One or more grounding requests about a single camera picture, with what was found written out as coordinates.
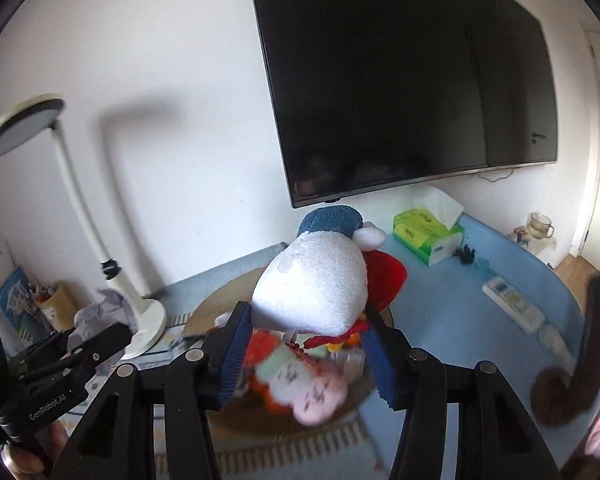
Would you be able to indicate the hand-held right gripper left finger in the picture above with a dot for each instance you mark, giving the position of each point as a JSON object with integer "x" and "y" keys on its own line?
{"x": 235, "y": 355}

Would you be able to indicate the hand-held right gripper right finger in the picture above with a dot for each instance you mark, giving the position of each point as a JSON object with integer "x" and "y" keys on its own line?
{"x": 380, "y": 360}

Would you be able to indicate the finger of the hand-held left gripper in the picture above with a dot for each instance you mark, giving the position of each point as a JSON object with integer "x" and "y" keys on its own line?
{"x": 102, "y": 342}
{"x": 40, "y": 350}

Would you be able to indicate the pile of paper balls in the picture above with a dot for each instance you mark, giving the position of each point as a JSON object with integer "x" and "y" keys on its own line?
{"x": 105, "y": 312}

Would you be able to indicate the amber ribbed glass bowl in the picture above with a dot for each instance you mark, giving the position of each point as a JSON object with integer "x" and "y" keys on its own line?
{"x": 207, "y": 310}

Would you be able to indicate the plush dango skewer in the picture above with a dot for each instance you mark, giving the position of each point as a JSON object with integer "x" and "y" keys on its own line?
{"x": 300, "y": 385}

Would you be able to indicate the white plush toy blue hat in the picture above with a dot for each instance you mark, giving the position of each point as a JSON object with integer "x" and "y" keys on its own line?
{"x": 315, "y": 280}

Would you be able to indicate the person's left hand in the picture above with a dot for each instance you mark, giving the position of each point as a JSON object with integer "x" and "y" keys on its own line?
{"x": 27, "y": 457}

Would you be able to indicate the tan pen holder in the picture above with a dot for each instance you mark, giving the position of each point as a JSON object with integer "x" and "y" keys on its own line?
{"x": 57, "y": 305}

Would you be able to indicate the bunch of pens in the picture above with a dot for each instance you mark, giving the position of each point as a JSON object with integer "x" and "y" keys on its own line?
{"x": 42, "y": 292}

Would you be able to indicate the row of standing books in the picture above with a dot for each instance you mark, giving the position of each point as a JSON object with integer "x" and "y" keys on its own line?
{"x": 12, "y": 295}

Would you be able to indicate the patterned woven table mat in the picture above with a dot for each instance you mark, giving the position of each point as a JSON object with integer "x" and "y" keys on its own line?
{"x": 300, "y": 455}

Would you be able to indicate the white desk lamp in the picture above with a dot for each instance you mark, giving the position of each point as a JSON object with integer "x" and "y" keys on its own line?
{"x": 87, "y": 220}

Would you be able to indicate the green tissue pack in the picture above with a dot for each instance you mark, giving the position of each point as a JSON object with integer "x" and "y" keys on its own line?
{"x": 425, "y": 230}

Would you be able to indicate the white remote control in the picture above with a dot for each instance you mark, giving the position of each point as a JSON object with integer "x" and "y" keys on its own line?
{"x": 512, "y": 302}

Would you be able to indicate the small white container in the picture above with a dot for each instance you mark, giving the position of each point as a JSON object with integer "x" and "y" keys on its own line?
{"x": 556, "y": 342}

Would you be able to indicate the small colorful figurine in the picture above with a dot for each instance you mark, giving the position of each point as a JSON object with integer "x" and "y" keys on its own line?
{"x": 519, "y": 234}

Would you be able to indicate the cream ceramic mug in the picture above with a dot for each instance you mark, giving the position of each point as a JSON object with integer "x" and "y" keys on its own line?
{"x": 540, "y": 225}

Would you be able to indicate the person's dark brown hair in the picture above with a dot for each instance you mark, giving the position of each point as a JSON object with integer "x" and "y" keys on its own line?
{"x": 592, "y": 350}

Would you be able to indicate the white door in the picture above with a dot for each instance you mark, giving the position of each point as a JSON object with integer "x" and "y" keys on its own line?
{"x": 594, "y": 135}

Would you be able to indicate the black wall television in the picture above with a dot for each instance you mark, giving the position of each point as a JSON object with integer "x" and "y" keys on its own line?
{"x": 400, "y": 70}

